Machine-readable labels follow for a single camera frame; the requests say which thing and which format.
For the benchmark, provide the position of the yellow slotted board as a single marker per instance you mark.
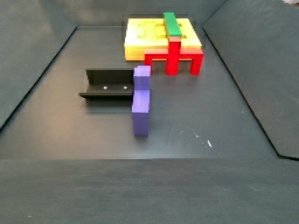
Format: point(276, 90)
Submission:
point(145, 34)

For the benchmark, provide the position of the purple stepped block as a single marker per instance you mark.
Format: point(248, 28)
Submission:
point(140, 105)

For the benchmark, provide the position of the red cross-shaped block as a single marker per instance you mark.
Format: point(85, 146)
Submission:
point(173, 54)

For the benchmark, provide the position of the green long block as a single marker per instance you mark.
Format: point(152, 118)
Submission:
point(171, 25)

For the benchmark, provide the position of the black angle bracket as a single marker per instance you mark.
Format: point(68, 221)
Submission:
point(109, 83)

